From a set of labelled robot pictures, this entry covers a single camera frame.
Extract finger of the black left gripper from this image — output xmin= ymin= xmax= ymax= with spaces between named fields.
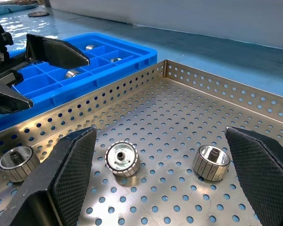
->
xmin=25 ymin=33 xmax=90 ymax=70
xmin=0 ymin=77 xmax=34 ymax=115

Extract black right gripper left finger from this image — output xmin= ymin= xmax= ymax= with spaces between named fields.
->
xmin=0 ymin=126 xmax=98 ymax=226

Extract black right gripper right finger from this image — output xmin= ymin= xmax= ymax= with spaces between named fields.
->
xmin=225 ymin=126 xmax=283 ymax=226

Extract blue compartment tray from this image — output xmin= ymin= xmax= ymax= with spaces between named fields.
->
xmin=0 ymin=32 xmax=158 ymax=136

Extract light blue plastic sheet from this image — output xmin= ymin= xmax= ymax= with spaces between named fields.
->
xmin=0 ymin=3 xmax=39 ymax=17

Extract dark round flat disc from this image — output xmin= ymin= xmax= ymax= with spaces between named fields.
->
xmin=27 ymin=11 xmax=50 ymax=18

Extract perforated stainless steel tray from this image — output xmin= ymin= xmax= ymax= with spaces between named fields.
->
xmin=0 ymin=59 xmax=283 ymax=226

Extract large white foam board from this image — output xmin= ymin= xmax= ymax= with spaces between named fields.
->
xmin=49 ymin=0 xmax=283 ymax=51

